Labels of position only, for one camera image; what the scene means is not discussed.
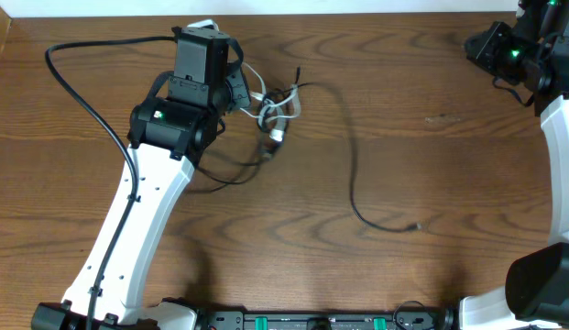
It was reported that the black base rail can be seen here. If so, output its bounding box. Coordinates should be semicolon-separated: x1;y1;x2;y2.
159;297;454;330

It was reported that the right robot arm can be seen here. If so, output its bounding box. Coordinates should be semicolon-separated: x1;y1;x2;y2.
455;0;569;329

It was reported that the black usb cable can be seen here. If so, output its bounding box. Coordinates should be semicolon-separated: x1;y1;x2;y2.
185;66;422;234

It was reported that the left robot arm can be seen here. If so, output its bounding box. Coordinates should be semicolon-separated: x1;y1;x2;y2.
31;19;249;329

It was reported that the white usb cable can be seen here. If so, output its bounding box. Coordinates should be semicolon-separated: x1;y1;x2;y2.
240;61;302;143

